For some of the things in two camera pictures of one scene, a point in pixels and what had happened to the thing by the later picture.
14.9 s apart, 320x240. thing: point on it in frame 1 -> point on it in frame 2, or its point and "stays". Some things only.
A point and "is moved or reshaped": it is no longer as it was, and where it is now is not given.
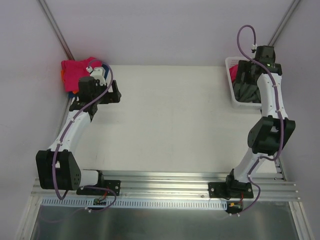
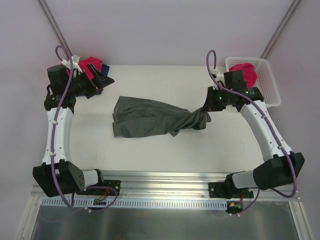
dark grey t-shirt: (244, 92) is moved or reshaped
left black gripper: (111, 94) -> (92, 81)
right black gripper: (245, 75) -> (211, 100)
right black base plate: (236, 189) stays
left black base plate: (114, 185) stays
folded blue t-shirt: (106, 68) stays
